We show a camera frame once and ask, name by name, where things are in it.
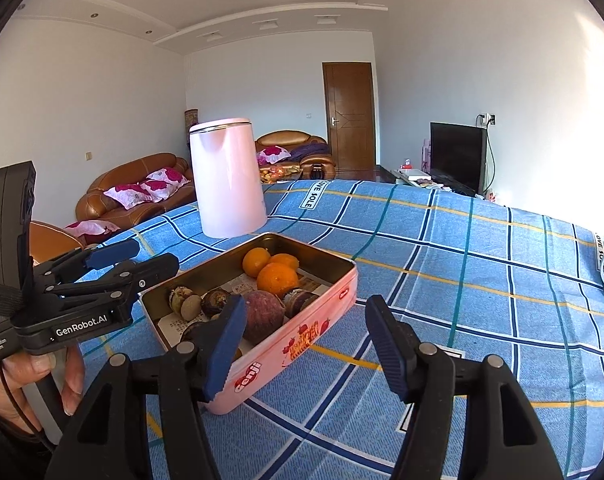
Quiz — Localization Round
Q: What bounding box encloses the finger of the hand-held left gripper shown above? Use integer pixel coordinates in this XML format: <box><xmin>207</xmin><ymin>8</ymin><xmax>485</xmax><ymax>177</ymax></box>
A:
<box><xmin>47</xmin><ymin>252</ymin><xmax>180</xmax><ymax>312</ymax></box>
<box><xmin>32</xmin><ymin>239</ymin><xmax>142</xmax><ymax>286</ymax></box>

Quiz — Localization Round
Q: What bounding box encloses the pink electric kettle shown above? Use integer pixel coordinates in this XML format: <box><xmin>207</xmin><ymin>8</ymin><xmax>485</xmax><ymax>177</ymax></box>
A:
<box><xmin>189</xmin><ymin>118</ymin><xmax>269</xmax><ymax>239</ymax></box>

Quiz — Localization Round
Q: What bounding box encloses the purple passion fruit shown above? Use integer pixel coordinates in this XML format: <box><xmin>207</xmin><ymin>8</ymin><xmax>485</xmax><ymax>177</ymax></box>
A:
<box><xmin>242</xmin><ymin>291</ymin><xmax>287</xmax><ymax>345</ymax></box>

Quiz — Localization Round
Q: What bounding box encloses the black television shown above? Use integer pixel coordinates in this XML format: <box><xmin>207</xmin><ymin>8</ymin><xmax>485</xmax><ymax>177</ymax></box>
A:
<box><xmin>429</xmin><ymin>121</ymin><xmax>487</xmax><ymax>195</ymax></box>

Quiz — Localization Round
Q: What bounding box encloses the purple blanket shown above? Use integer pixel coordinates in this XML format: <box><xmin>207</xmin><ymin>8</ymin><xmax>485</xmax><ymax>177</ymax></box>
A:
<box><xmin>289</xmin><ymin>142</ymin><xmax>329</xmax><ymax>162</ymax></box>

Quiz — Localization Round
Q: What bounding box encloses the pink tin box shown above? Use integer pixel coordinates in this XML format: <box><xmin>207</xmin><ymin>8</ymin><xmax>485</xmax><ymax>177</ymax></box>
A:
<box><xmin>140</xmin><ymin>232</ymin><xmax>359</xmax><ymax>415</ymax></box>

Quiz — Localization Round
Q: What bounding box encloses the large orange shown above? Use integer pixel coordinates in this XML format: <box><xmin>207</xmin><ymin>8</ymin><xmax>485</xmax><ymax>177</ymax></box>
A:
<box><xmin>257</xmin><ymin>262</ymin><xmax>300</xmax><ymax>300</ymax></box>

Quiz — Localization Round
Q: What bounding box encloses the brown leather armchair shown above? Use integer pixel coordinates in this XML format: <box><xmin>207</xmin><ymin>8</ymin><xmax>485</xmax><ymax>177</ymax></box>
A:
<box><xmin>254</xmin><ymin>131</ymin><xmax>335</xmax><ymax>181</ymax></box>

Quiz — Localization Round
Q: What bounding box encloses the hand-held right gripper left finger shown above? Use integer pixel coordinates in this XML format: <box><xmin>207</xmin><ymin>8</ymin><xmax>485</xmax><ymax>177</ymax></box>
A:
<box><xmin>44</xmin><ymin>294</ymin><xmax>247</xmax><ymax>480</ymax></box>

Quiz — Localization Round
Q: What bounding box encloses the brown leather chair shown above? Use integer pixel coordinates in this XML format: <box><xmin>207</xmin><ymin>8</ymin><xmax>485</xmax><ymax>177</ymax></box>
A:
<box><xmin>29</xmin><ymin>221</ymin><xmax>86</xmax><ymax>263</ymax></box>

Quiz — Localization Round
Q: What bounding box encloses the person's left hand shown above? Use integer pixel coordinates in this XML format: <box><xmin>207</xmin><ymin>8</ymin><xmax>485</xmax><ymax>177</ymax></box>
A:
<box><xmin>0</xmin><ymin>345</ymin><xmax>86</xmax><ymax>442</ymax></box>

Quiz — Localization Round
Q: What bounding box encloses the small orange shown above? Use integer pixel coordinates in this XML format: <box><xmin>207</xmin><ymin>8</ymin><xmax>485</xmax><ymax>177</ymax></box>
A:
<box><xmin>268</xmin><ymin>253</ymin><xmax>301</xmax><ymax>273</ymax></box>

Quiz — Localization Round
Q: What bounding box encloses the brown kiwi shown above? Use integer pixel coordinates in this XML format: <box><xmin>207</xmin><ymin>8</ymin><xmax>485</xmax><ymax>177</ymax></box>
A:
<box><xmin>180</xmin><ymin>294</ymin><xmax>203</xmax><ymax>322</ymax></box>

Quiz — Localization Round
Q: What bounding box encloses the pink floral cushion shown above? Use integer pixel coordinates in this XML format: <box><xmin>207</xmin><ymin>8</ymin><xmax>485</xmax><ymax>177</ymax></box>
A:
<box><xmin>146</xmin><ymin>167</ymin><xmax>190</xmax><ymax>193</ymax></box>
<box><xmin>64</xmin><ymin>220</ymin><xmax>121</xmax><ymax>239</ymax></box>
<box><xmin>103</xmin><ymin>182</ymin><xmax>155</xmax><ymax>209</ymax></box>
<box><xmin>256</xmin><ymin>146</ymin><xmax>291</xmax><ymax>165</ymax></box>

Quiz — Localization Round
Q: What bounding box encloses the thin black cable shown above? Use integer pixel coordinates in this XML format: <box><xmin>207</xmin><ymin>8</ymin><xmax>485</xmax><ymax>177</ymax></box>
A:
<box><xmin>0</xmin><ymin>360</ymin><xmax>50</xmax><ymax>453</ymax></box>

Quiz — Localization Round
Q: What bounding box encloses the dark brown door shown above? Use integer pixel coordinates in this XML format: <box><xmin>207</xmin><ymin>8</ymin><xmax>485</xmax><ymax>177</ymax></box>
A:
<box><xmin>322</xmin><ymin>62</ymin><xmax>374</xmax><ymax>173</ymax></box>

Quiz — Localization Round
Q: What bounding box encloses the medium orange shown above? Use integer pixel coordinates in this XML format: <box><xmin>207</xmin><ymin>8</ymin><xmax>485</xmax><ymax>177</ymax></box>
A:
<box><xmin>242</xmin><ymin>247</ymin><xmax>271</xmax><ymax>278</ymax></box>

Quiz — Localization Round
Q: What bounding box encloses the printed paper liner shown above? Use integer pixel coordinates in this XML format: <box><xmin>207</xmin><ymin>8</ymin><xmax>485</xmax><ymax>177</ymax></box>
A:
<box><xmin>159</xmin><ymin>270</ymin><xmax>329</xmax><ymax>342</ymax></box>

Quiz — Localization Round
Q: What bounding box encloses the black power cable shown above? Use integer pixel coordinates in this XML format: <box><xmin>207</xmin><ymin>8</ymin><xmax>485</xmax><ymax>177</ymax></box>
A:
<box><xmin>484</xmin><ymin>125</ymin><xmax>498</xmax><ymax>197</ymax></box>

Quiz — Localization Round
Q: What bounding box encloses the plate of oranges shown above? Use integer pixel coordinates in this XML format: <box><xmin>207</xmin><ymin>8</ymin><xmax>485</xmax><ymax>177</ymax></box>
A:
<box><xmin>259</xmin><ymin>165</ymin><xmax>301</xmax><ymax>184</ymax></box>

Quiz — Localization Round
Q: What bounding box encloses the blue plaid tablecloth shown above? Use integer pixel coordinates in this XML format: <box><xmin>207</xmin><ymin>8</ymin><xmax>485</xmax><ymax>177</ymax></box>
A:
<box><xmin>77</xmin><ymin>179</ymin><xmax>604</xmax><ymax>480</ymax></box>

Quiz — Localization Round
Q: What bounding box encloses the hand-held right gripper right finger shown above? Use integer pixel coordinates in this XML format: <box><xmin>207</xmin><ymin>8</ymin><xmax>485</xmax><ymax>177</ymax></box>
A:
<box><xmin>364</xmin><ymin>295</ymin><xmax>565</xmax><ymax>480</ymax></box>

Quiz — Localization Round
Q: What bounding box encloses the brown leather sofa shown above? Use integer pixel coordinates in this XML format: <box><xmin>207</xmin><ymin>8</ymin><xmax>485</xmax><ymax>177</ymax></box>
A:
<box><xmin>76</xmin><ymin>154</ymin><xmax>195</xmax><ymax>233</ymax></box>

